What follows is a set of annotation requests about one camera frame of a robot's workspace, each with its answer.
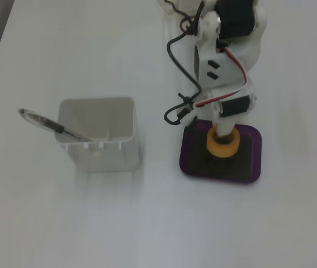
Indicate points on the clear black ballpoint pen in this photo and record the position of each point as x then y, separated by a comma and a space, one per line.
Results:
43, 121

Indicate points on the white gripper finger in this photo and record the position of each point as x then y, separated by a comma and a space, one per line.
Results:
225, 129

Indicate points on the purple rectangular tray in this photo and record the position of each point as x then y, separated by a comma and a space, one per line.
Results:
247, 167

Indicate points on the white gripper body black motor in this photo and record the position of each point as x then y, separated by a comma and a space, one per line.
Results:
234, 109

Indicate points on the yellow tape roll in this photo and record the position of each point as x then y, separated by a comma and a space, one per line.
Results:
211, 145

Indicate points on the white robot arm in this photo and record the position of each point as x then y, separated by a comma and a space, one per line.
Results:
256, 42

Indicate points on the white square plastic container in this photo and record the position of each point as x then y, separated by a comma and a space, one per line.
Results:
105, 159

